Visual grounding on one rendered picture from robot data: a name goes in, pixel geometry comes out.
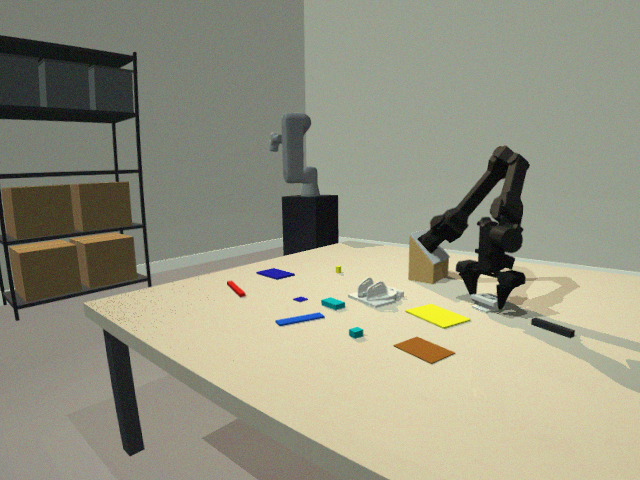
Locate small teal block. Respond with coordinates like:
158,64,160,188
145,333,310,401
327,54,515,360
349,327,364,339

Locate teal rectangular block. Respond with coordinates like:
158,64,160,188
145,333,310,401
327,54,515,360
321,298,345,311

